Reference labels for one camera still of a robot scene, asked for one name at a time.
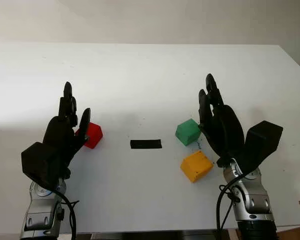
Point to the green block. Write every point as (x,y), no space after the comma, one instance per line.
(187,132)

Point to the black tape mark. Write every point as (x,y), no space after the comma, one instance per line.
(146,144)

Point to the yellow block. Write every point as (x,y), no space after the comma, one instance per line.
(196,166)

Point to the red block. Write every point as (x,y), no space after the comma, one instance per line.
(93,135)

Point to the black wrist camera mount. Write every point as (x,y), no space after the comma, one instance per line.
(262,140)
(40,160)

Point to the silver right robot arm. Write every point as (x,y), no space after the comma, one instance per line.
(252,200)

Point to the dark grey robot torso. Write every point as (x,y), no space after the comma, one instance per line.
(152,236)

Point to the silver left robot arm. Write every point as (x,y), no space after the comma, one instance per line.
(40,212)

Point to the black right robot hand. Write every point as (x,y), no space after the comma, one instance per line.
(225,130)

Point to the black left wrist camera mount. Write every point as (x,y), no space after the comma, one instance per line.
(40,160)

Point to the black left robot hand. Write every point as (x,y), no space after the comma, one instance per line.
(57,132)

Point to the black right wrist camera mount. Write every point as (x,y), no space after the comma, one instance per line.
(262,140)

